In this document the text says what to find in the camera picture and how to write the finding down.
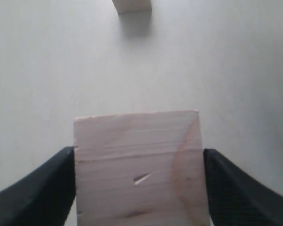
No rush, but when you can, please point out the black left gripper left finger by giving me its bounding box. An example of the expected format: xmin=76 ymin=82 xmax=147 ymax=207
xmin=0 ymin=146 xmax=75 ymax=226

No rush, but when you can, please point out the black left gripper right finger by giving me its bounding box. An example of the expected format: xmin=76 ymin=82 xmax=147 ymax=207
xmin=203 ymin=149 xmax=283 ymax=226

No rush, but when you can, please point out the medium wooden cube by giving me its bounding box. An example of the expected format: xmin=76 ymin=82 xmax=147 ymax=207
xmin=74 ymin=110 xmax=210 ymax=226

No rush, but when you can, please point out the smallest wooden cube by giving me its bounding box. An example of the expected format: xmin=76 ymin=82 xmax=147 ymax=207
xmin=112 ymin=0 xmax=152 ymax=15

